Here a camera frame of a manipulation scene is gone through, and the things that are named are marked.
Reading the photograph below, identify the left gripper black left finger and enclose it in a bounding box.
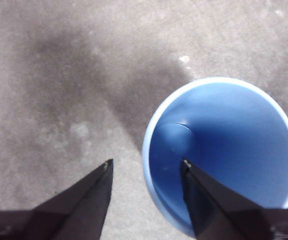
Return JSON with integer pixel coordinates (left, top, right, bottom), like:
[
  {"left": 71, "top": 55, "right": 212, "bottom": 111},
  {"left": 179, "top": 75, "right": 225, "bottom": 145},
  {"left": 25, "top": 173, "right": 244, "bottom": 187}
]
[{"left": 0, "top": 158, "right": 114, "bottom": 240}]

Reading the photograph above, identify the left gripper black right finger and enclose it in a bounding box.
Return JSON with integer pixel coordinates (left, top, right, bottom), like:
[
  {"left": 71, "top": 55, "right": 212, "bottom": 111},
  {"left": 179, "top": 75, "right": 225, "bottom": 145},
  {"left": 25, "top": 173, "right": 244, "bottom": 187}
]
[{"left": 181, "top": 158, "right": 288, "bottom": 240}]

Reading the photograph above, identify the blue ribbed plastic cup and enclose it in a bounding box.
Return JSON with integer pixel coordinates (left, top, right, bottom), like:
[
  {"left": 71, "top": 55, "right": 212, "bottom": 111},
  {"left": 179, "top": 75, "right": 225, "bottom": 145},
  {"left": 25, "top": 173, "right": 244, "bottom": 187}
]
[{"left": 142, "top": 76, "right": 288, "bottom": 237}]

